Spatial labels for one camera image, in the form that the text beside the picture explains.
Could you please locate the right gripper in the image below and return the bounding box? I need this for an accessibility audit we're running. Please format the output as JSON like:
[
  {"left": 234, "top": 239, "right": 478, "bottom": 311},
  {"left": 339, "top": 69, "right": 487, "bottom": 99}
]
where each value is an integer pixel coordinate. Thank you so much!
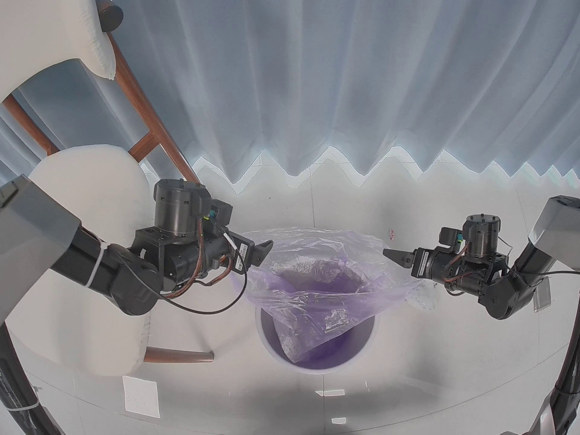
[{"left": 383, "top": 248, "right": 482, "bottom": 292}]

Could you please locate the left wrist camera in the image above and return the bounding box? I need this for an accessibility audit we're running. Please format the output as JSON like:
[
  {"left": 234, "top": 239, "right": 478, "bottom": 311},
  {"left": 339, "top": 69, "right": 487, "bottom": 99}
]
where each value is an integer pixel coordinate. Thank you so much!
[{"left": 205, "top": 200, "right": 234, "bottom": 235}]

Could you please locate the black cable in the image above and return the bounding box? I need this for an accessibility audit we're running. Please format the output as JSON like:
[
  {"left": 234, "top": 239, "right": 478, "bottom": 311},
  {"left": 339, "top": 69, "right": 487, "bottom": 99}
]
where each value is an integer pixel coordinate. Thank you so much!
[
  {"left": 498, "top": 237, "right": 580, "bottom": 276},
  {"left": 159, "top": 225, "right": 249, "bottom": 315}
]

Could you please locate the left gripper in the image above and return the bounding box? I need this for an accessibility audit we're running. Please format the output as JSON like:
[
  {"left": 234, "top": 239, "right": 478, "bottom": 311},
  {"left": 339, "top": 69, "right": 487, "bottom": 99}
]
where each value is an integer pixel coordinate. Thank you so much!
[{"left": 162, "top": 231, "right": 274, "bottom": 290}]

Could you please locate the purple plastic bag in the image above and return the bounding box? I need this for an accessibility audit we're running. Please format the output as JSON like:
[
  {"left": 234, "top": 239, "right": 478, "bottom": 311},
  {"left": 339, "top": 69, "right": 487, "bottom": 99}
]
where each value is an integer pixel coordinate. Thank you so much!
[{"left": 231, "top": 227, "right": 420, "bottom": 370}]

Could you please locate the white cushioned wooden chair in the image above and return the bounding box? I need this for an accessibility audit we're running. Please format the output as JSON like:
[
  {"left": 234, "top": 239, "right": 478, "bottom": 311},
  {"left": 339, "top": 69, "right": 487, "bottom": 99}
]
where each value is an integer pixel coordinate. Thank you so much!
[{"left": 0, "top": 0, "right": 216, "bottom": 378}]

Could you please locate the white trash bin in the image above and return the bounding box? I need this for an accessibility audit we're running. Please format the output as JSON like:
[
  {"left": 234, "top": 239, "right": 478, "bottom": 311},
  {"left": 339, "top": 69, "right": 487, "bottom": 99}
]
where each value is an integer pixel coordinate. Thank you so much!
[{"left": 255, "top": 303, "right": 381, "bottom": 374}]

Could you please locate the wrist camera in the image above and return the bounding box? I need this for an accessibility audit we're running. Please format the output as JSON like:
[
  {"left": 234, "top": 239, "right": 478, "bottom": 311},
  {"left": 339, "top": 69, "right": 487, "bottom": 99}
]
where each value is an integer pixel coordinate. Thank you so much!
[
  {"left": 438, "top": 227, "right": 464, "bottom": 250},
  {"left": 205, "top": 200, "right": 234, "bottom": 235}
]

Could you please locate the crumpled clear plastic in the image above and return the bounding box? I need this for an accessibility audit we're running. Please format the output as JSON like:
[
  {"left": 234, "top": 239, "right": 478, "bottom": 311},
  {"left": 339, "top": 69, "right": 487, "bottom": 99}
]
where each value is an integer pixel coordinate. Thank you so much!
[{"left": 404, "top": 281, "right": 438, "bottom": 312}]

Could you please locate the white curtain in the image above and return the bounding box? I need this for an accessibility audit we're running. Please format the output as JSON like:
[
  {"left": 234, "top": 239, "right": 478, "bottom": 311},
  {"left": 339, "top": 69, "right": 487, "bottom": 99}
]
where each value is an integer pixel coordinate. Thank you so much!
[{"left": 0, "top": 0, "right": 580, "bottom": 195}]

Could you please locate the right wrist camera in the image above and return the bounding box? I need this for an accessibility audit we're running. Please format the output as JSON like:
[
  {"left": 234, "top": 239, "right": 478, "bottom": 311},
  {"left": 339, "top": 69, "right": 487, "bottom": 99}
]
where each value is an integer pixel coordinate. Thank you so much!
[{"left": 438, "top": 227, "right": 464, "bottom": 250}]

